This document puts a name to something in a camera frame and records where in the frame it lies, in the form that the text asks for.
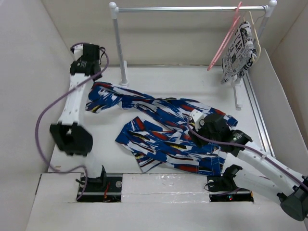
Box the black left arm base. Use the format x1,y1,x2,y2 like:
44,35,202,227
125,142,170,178
76,167,123,203

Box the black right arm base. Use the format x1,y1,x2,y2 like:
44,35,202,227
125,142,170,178
204,165,254,202

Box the blue white red patterned trousers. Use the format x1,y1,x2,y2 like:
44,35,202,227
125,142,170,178
85,82,238,176

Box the cream plastic hanger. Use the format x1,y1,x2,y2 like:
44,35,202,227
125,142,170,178
248,11,261,64

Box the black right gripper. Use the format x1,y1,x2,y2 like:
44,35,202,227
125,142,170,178
187,119,220,149

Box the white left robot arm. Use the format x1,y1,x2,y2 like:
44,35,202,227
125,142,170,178
50,43,107,191

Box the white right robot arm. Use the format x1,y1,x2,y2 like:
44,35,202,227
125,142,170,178
187,110,308,221

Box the white metal clothes rack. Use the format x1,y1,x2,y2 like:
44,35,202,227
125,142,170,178
109,0,278,110

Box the pink plastic hanger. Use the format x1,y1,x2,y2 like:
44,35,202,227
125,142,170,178
207,1,242,71

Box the black white printed garment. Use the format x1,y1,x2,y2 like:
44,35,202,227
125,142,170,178
220,21,258,84

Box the white foam front board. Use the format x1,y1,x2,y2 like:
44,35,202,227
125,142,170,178
121,173,209,204

